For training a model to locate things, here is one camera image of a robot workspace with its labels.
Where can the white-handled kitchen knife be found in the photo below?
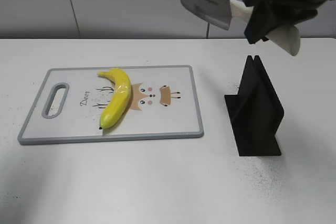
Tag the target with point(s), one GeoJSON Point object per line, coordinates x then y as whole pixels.
{"type": "Point", "coordinates": [220, 13]}

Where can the yellow plastic banana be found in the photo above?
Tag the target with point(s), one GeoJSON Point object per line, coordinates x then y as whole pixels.
{"type": "Point", "coordinates": [120, 99]}

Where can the black knife stand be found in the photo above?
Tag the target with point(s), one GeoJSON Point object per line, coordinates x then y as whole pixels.
{"type": "Point", "coordinates": [255, 112]}

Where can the white deer cutting board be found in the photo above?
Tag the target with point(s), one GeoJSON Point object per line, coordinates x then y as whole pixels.
{"type": "Point", "coordinates": [69, 103]}

